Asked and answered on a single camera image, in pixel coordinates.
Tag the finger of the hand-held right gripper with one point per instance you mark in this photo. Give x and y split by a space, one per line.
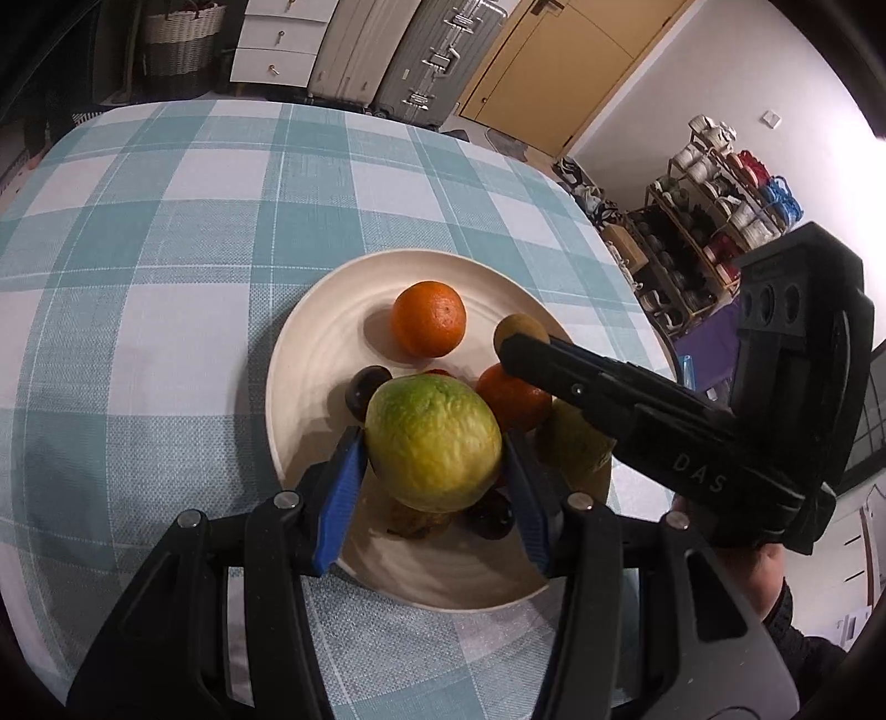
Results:
588 391

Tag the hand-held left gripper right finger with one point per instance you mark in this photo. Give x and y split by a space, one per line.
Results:
527 512

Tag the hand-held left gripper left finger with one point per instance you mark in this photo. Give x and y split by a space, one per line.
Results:
339 498

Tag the dark plum bottom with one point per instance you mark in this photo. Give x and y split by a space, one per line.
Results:
493 518

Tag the brown longan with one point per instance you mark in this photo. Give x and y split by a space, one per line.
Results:
415 523

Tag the brown kiwi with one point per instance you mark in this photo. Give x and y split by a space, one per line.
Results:
516 325

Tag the large green-yellow citrus fruit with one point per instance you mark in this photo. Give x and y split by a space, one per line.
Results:
432 443

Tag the dark purple plum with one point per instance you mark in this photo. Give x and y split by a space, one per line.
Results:
363 391

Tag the red tomato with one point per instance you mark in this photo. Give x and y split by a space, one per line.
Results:
438 374

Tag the cream round plate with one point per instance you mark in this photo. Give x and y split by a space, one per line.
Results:
325 325

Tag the large orange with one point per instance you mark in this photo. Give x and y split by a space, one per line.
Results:
429 318

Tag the person's right forearm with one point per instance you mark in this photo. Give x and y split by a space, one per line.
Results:
770 578

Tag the green-yellow pear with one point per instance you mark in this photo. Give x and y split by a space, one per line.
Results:
571 443

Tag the small tangerine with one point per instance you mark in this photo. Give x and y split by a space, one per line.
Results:
509 405

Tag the purple floor mat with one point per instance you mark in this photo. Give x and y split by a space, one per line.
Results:
706 346

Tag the wooden shoe rack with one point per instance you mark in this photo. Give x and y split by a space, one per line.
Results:
692 235

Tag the black white shoes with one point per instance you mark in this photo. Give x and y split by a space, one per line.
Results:
581 187

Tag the grey door mat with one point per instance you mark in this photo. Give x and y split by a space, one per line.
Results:
505 143

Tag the teal checkered tablecloth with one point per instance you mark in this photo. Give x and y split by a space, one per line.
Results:
173 242

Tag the wooden door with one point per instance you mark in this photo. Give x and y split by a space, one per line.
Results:
567 62

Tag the silver suitcase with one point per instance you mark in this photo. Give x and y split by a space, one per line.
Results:
429 69

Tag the beige suitcase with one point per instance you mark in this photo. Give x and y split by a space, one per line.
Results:
353 48

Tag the white drawer cabinet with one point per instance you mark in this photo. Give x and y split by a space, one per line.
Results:
277 41

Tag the grey white wicker basket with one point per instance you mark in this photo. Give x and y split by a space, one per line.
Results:
180 48

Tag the white wall switch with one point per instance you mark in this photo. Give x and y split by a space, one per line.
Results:
771 119

